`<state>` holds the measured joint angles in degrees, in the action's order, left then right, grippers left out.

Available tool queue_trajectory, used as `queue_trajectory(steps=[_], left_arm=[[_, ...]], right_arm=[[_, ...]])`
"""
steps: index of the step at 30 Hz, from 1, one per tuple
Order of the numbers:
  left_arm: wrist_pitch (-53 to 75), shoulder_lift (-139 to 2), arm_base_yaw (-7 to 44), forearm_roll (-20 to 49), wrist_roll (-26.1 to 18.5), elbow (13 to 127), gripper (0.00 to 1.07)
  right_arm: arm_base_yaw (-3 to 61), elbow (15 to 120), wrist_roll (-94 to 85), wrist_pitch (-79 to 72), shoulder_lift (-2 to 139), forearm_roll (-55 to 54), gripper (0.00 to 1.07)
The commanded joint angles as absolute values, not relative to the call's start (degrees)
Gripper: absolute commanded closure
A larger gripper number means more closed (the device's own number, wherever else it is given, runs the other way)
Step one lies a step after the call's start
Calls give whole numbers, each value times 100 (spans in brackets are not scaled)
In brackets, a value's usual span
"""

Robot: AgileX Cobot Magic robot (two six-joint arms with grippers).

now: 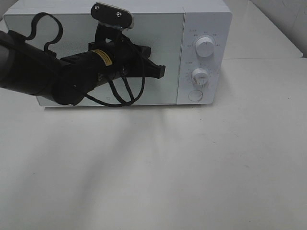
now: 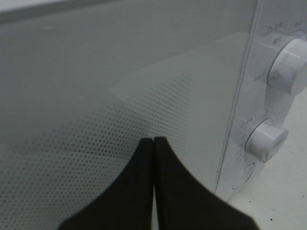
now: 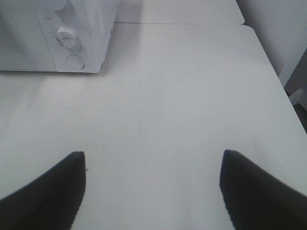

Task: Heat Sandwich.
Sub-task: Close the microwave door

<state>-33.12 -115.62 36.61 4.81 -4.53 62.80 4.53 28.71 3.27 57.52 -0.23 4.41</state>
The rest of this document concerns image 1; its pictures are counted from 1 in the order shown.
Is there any white microwave oven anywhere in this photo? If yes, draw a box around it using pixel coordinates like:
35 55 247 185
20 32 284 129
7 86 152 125
3 0 232 105

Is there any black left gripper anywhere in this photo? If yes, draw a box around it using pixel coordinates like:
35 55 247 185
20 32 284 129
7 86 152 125
60 25 165 93

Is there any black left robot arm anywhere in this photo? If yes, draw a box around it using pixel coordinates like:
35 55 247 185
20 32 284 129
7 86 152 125
0 26 165 107

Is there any round door release button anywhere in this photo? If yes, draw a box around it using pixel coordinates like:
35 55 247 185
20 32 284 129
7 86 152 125
189 90 203 102

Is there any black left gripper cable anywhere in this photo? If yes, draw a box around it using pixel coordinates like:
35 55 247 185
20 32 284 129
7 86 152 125
26 12 147 107

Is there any white timer knob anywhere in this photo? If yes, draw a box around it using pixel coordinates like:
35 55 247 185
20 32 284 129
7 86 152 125
191 68 209 86

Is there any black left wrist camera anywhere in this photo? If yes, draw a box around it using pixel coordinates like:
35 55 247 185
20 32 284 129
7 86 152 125
91 2 134 29

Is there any white microwave door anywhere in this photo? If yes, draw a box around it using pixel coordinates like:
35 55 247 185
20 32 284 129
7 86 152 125
4 13 184 105

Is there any white upper power knob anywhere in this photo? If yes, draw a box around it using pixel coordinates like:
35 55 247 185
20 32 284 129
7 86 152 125
195 34 215 58

